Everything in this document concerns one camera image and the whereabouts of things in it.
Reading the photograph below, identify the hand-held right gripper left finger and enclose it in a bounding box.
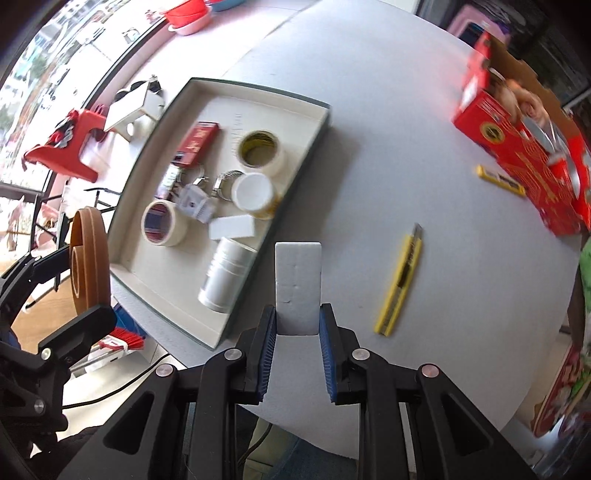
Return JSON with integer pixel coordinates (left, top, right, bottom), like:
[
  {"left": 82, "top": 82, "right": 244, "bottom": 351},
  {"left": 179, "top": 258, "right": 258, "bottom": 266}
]
[{"left": 58, "top": 305, "right": 278, "bottom": 480}]

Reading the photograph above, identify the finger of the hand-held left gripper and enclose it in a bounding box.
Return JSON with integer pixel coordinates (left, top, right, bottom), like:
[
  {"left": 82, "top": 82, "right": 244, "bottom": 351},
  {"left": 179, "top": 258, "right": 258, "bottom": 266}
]
[
  {"left": 39, "top": 305, "right": 115, "bottom": 376},
  {"left": 0, "top": 244, "right": 73, "bottom": 324}
]

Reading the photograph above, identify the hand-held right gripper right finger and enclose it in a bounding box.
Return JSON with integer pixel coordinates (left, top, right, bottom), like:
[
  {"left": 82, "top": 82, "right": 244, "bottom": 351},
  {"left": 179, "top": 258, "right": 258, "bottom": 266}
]
[{"left": 318, "top": 303, "right": 539, "bottom": 480}]

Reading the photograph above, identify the brown tape spool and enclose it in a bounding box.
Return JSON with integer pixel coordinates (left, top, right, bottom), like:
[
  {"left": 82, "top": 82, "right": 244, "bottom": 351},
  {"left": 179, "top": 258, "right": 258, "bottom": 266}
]
[{"left": 69, "top": 208, "right": 112, "bottom": 318}]

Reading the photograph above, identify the white rectangular block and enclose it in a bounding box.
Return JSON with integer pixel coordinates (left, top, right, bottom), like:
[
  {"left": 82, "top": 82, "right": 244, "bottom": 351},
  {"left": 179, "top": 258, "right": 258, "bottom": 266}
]
[{"left": 274, "top": 241, "right": 321, "bottom": 335}]

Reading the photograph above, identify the large white plastic bottle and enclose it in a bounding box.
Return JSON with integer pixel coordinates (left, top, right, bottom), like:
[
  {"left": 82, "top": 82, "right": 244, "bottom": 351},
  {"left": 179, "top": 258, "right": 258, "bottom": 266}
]
[{"left": 198, "top": 237, "right": 258, "bottom": 315}]

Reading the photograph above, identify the white bar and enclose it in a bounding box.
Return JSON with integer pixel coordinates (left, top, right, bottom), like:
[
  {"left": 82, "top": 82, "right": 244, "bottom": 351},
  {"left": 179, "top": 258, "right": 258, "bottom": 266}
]
[{"left": 209, "top": 216, "right": 257, "bottom": 240}]

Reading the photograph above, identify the masking tape roll striped label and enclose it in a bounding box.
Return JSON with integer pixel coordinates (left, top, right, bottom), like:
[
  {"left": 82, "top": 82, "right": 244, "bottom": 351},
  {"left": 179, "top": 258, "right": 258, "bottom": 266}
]
[{"left": 141, "top": 200, "right": 188, "bottom": 247}]

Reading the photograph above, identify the white bottle with yellow label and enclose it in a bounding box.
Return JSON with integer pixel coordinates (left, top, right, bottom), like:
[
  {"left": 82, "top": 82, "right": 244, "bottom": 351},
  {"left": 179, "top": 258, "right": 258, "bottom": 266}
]
[{"left": 231, "top": 173, "right": 283, "bottom": 220}]

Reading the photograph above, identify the small red patterned box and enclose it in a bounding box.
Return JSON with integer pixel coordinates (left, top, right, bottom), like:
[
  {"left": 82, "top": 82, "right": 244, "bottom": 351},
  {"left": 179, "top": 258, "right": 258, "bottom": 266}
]
[{"left": 157, "top": 166, "right": 182, "bottom": 202}]

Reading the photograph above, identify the grey plug adapter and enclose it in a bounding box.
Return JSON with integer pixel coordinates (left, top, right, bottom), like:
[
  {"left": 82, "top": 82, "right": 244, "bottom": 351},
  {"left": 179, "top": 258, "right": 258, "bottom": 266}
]
[{"left": 177, "top": 184, "right": 216, "bottom": 225}]

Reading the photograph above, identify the masking tape roll yellow core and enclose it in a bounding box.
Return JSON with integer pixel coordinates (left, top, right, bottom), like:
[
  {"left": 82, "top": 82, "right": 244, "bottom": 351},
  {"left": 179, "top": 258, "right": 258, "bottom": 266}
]
[{"left": 235, "top": 130, "right": 286, "bottom": 176}]

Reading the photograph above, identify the red rectangular card box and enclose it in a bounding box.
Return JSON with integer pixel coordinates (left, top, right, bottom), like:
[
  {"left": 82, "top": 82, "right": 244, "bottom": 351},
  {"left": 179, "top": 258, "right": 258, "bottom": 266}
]
[{"left": 174, "top": 121, "right": 219, "bottom": 166}]

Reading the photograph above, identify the white tray with black rim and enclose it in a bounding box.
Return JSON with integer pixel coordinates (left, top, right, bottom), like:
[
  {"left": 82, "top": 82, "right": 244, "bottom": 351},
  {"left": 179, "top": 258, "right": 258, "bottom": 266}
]
[{"left": 105, "top": 78, "right": 332, "bottom": 350}]

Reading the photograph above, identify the red bristle brush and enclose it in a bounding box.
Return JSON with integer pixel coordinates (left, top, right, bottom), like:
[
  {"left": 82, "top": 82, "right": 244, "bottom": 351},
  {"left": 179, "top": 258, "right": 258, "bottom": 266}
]
[{"left": 88, "top": 325, "right": 147, "bottom": 365}]

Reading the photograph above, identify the long yellow utility knife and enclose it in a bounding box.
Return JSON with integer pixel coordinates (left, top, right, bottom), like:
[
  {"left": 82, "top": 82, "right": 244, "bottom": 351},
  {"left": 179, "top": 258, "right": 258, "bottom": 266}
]
[{"left": 374, "top": 224, "right": 424, "bottom": 335}]

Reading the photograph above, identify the red plastic stool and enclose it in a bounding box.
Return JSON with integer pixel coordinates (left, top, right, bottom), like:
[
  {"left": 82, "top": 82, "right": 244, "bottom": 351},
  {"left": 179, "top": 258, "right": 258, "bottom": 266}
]
[{"left": 23, "top": 108, "right": 109, "bottom": 182}]

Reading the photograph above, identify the small white stool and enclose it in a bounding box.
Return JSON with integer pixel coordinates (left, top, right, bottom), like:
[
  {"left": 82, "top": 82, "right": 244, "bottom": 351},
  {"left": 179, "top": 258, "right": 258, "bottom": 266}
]
[{"left": 104, "top": 79, "right": 165, "bottom": 142}]

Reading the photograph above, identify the red printed packaging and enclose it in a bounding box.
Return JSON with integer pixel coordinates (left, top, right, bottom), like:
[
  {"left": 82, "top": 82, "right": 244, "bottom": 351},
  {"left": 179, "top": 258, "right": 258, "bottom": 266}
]
[{"left": 531, "top": 344, "right": 591, "bottom": 439}]

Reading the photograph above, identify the small yellow utility knife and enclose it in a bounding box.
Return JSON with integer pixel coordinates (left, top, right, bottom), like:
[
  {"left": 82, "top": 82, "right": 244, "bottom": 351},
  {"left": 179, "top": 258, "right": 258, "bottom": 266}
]
[{"left": 476, "top": 165, "right": 527, "bottom": 197}]

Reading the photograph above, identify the red cardboard box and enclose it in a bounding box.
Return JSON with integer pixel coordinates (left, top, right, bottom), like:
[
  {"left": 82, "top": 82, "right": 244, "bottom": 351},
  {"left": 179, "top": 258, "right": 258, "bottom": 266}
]
[{"left": 452, "top": 32, "right": 591, "bottom": 237}]

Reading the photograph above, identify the green and white printed cushion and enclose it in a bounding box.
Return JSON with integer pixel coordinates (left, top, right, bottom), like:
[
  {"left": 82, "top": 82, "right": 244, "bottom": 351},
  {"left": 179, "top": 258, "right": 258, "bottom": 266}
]
[{"left": 575, "top": 240, "right": 591, "bottom": 344}]

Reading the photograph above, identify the red basin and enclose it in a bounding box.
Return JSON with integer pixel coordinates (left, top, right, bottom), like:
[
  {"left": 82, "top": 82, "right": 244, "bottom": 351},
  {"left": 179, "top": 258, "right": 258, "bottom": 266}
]
[{"left": 164, "top": 0, "right": 213, "bottom": 26}]

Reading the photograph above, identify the red patterned tin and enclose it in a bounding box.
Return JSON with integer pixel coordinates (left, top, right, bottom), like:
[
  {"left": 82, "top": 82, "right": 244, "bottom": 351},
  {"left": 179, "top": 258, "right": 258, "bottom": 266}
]
[{"left": 522, "top": 115, "right": 591, "bottom": 199}]

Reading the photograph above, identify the pink artificial rose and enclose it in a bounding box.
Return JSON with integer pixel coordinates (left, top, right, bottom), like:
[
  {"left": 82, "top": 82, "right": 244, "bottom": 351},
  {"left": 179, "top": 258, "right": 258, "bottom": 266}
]
[{"left": 489, "top": 74, "right": 551, "bottom": 126}]

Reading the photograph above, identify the pink plastic stool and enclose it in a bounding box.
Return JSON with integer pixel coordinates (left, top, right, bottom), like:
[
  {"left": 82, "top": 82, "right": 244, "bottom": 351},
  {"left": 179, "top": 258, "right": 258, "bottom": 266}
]
[{"left": 448, "top": 18, "right": 490, "bottom": 47}]

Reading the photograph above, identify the black cable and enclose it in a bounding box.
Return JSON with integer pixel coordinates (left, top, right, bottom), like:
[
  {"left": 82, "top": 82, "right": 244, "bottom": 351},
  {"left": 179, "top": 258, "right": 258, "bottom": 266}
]
[{"left": 61, "top": 353, "right": 171, "bottom": 410}]

